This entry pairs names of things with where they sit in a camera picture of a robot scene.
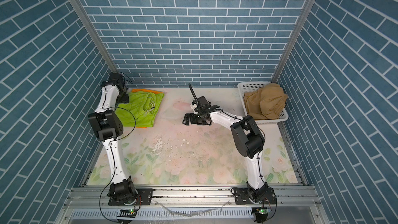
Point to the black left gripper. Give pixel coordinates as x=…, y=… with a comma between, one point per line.
x=124, y=98

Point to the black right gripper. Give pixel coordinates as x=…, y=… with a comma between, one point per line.
x=192, y=115

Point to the orange shorts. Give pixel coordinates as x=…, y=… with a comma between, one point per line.
x=145, y=105

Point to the neon green shorts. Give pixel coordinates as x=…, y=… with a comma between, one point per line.
x=124, y=113

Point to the tan brown shorts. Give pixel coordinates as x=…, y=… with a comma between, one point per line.
x=267, y=103

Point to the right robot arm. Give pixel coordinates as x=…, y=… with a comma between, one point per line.
x=248, y=139

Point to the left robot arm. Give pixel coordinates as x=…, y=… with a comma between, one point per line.
x=108, y=129

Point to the white plastic laundry basket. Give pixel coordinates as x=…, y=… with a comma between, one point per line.
x=254, y=86

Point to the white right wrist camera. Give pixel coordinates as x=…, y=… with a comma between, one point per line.
x=201, y=105

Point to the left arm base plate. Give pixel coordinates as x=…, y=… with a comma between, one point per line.
x=141, y=197

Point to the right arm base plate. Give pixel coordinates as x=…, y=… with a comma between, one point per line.
x=245, y=196

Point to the aluminium front rail frame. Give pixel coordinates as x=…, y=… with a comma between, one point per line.
x=296, y=204

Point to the aluminium corner post left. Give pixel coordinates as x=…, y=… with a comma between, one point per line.
x=82, y=62

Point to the aluminium corner post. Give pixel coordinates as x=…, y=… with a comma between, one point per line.
x=82, y=62
x=292, y=39

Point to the aluminium corner post right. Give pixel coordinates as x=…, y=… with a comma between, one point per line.
x=292, y=39

